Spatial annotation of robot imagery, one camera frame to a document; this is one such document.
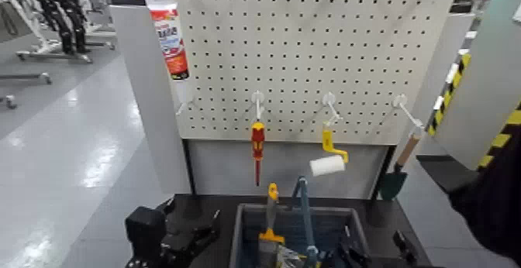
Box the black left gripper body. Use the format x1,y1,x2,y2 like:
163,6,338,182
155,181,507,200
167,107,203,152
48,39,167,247
162,218,212,268

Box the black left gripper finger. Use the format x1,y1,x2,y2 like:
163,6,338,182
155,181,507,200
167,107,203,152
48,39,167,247
199,209,222,248
156,198,176,222

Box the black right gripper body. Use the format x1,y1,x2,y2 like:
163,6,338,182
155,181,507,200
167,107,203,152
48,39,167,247
366,257,433,268

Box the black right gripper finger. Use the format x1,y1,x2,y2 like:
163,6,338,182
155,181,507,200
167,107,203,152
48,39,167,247
392,229,418,264
337,225,367,268

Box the yellow grey paint brush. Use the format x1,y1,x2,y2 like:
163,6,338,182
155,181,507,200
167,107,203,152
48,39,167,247
258,182,286,268

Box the grey plastic crate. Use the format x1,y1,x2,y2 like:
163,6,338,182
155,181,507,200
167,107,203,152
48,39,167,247
228,203,369,268

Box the white yellow packaged item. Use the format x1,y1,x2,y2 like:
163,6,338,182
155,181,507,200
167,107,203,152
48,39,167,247
278,246,307,268

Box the grey lower back panel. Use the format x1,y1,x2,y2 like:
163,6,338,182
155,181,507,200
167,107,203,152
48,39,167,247
187,139,390,200

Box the black blurry foreground casing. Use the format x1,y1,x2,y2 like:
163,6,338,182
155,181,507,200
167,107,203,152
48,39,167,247
416,127,521,264

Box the red yellow screwdriver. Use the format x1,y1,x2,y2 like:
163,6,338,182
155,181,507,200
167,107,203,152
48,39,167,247
250,122,266,187

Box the white peg hook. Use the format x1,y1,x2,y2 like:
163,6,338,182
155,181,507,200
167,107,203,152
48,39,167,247
392,94,425,129
322,91,343,129
175,94,195,116
250,90,265,123

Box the white partition panel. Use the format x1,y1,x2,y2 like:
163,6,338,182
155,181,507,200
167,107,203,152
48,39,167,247
400,12,475,156
109,4,192,194

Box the white red sealant tube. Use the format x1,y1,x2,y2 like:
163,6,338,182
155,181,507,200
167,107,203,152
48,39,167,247
144,0,195,105

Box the grey pillar with hazard stripes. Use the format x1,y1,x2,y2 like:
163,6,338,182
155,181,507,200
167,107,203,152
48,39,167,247
425,0,521,171

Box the grey stand leg with caster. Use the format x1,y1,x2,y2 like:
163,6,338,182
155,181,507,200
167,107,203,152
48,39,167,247
0,72,53,110

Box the white pegboard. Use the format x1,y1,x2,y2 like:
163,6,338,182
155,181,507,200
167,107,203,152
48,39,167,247
158,0,460,146

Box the black background robot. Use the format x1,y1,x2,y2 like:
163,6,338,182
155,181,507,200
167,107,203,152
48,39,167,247
29,0,91,55

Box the white background robot stand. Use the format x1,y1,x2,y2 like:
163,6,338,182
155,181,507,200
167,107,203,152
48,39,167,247
0,0,117,65

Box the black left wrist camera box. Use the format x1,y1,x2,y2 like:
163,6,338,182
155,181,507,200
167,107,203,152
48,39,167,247
124,206,167,263

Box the black pegboard frame post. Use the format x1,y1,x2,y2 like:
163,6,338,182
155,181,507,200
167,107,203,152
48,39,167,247
369,145,397,201
181,139,198,198

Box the wooden handled dark trowel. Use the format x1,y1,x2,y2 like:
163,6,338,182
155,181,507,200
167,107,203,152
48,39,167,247
379,132,423,201

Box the yellow handled white paint roller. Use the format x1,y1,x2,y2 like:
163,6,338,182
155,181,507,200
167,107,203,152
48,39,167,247
309,128,350,178

